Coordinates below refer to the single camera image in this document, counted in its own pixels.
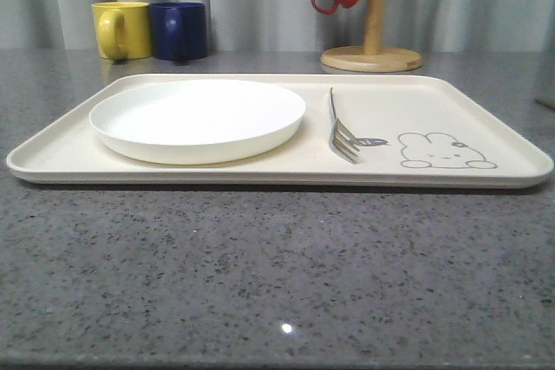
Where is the silver metal fork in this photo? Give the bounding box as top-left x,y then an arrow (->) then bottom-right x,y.
329,88 -> 360,164

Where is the white round plate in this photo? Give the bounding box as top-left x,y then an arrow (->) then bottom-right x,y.
89,79 -> 306,165

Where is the beige rabbit serving tray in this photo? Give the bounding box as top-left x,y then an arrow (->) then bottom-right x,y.
6,74 -> 554,188

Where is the wooden mug tree stand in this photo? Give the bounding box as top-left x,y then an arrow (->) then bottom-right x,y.
320,0 -> 423,73

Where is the dark blue mug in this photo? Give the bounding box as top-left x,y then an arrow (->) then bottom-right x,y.
147,2 -> 208,61

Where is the yellow mug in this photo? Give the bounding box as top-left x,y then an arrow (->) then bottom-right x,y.
91,1 -> 153,61

